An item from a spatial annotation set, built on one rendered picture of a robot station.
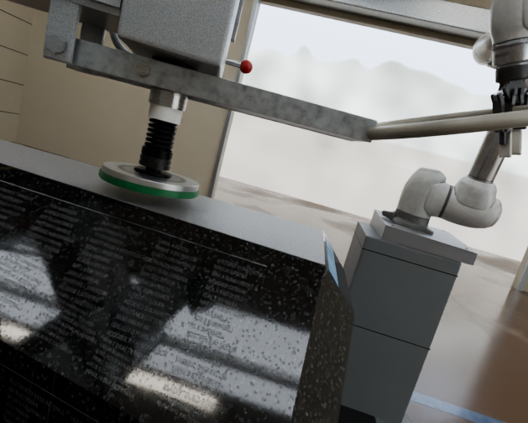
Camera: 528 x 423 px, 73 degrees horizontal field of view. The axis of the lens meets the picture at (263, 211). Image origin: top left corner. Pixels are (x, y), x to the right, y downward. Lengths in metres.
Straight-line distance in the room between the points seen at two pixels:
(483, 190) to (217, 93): 1.24
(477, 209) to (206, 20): 1.34
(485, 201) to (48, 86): 6.83
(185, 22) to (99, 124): 6.09
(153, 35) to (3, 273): 0.50
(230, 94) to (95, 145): 6.11
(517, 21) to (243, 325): 0.96
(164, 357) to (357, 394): 1.35
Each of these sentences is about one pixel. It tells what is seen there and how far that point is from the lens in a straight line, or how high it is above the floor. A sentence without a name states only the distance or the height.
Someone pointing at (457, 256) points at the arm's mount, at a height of 0.82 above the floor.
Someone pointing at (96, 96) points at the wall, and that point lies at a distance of 6.87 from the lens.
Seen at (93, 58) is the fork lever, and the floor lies 1.12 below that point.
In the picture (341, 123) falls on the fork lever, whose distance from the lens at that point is 0.83.
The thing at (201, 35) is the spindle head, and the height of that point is 1.21.
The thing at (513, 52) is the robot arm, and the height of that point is 1.43.
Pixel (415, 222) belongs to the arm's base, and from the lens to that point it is 1.73.
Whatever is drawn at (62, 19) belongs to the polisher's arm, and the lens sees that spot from 0.83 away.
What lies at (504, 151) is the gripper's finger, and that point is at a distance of 1.19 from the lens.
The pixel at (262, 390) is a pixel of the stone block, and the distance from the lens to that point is 0.60.
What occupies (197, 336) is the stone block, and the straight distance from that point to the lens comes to 0.62.
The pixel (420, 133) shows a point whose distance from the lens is 0.78.
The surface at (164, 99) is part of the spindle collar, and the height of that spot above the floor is 1.09.
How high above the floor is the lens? 1.05
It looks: 10 degrees down
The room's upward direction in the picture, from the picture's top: 15 degrees clockwise
